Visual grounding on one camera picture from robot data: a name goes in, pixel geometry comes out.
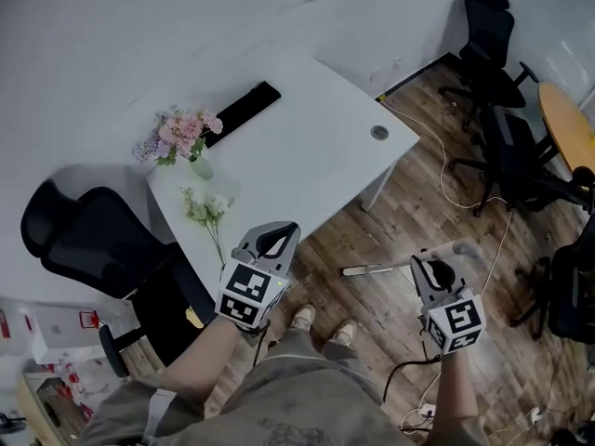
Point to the pale green vase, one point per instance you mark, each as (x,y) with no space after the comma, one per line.
(202,167)

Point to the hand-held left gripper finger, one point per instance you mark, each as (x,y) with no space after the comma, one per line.
(289,251)
(258,240)

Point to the black baseboard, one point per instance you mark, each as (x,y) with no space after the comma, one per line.
(418,74)

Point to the round wooden table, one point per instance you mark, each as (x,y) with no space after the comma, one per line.
(564,123)

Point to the frosted glass partition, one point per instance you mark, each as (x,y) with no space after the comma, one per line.
(567,40)

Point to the black device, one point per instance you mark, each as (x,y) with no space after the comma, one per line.
(583,177)

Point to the white power strip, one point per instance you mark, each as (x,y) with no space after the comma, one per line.
(427,410)
(535,414)

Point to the person's shoe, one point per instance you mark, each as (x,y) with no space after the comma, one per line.
(343,332)
(303,316)

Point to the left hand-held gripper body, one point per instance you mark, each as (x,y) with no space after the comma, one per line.
(246,295)

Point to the person's grey trousers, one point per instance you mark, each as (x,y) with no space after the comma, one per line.
(316,356)

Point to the grey desk grommet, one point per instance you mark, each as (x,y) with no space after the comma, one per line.
(379,132)

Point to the person's left shoe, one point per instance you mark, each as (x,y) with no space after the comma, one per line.
(303,316)

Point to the person's left forearm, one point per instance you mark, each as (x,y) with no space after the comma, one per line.
(204,365)

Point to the person's grey shirt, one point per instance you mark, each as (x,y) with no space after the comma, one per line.
(279,416)

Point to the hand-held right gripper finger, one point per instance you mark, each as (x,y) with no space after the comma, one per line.
(422,281)
(457,279)

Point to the white flower sprig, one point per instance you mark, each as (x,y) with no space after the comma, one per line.
(207,209)

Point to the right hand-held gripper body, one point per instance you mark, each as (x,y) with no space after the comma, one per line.
(458,323)

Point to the pile of white red-print cartons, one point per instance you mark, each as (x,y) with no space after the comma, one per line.
(60,332)

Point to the person's right shoe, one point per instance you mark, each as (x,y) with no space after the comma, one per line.
(343,332)

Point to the white desk leg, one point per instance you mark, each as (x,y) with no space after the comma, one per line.
(377,188)

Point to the pink flower bouquet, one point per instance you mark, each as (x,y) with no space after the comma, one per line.
(181,133)

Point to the person's right forearm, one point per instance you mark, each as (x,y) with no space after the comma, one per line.
(453,388)

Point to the black mesh office chair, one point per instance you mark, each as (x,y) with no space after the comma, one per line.
(572,286)
(488,54)
(516,161)
(102,249)

